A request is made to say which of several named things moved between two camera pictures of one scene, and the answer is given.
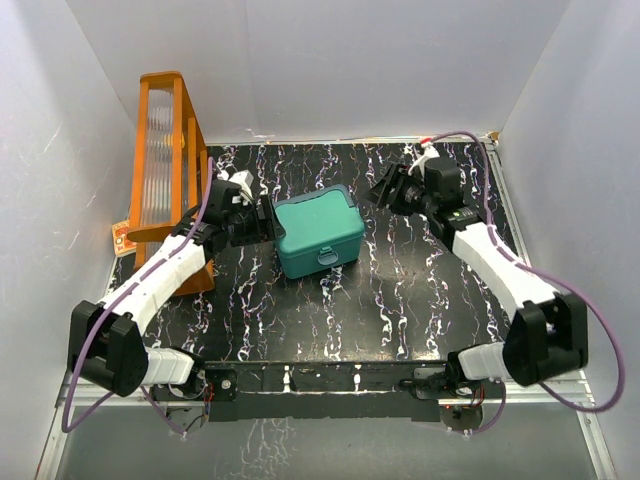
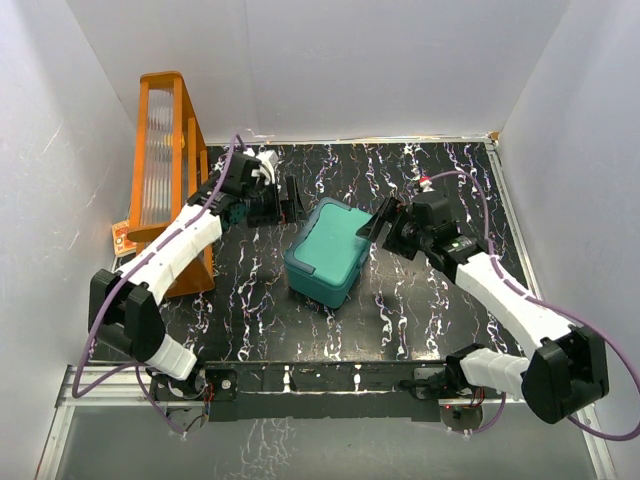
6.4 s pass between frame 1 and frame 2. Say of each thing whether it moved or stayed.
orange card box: stayed
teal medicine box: moved
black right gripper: moved
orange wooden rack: stayed
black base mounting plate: stayed
